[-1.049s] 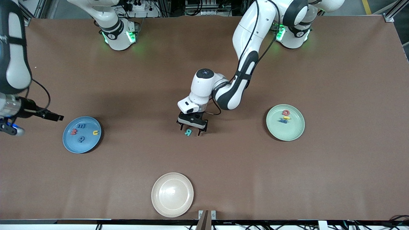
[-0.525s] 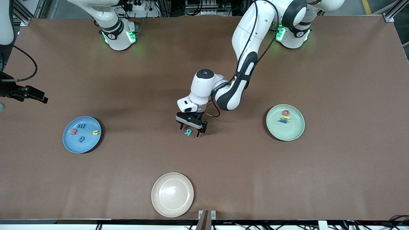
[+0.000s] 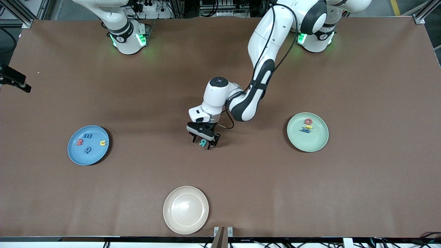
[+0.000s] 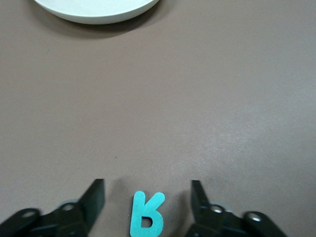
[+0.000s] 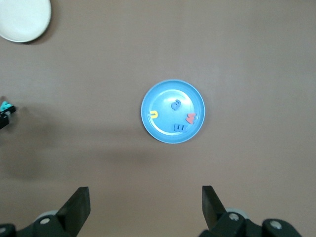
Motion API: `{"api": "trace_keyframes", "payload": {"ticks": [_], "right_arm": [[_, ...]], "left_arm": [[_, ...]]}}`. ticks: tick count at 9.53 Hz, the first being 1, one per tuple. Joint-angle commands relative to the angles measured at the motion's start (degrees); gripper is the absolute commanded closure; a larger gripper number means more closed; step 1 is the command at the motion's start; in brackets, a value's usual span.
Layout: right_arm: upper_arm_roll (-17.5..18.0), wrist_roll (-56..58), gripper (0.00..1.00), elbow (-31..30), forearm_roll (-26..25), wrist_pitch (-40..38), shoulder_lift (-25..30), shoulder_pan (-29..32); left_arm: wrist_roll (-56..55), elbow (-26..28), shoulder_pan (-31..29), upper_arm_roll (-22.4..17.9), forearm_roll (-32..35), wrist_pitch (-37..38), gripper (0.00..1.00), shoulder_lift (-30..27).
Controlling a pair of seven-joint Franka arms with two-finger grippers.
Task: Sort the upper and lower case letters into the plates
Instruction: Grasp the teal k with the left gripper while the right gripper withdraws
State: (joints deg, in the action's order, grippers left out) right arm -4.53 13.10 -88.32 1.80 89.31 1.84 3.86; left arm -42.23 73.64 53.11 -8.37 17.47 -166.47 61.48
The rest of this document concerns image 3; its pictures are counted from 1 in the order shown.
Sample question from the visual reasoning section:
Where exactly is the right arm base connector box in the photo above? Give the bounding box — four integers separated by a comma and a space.
136, 23, 151, 47

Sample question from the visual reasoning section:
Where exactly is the beige round plate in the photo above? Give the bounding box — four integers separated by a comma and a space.
163, 186, 209, 235

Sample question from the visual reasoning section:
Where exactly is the green round plate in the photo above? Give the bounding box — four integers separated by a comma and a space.
287, 113, 329, 152

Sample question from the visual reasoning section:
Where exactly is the blue round plate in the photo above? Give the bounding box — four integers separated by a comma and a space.
68, 125, 110, 166

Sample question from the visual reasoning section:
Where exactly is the black equipment rack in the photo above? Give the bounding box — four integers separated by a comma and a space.
199, 0, 251, 18

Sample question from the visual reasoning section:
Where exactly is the white power strip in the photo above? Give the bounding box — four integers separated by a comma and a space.
133, 0, 162, 12

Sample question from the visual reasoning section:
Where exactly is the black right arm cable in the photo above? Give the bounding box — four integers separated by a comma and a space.
0, 27, 18, 49

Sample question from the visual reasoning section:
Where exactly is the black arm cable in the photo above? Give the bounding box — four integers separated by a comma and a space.
0, 27, 18, 49
220, 3, 300, 130

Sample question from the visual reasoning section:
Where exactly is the aluminium frame profile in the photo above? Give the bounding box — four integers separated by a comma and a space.
413, 0, 441, 25
0, 0, 49, 28

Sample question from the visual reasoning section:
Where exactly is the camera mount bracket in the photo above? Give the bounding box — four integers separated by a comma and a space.
211, 226, 234, 248

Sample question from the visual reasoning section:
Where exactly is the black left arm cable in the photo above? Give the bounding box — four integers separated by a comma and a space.
220, 3, 300, 130

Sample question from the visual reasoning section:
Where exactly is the black cable bundle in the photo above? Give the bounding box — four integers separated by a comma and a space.
415, 231, 441, 247

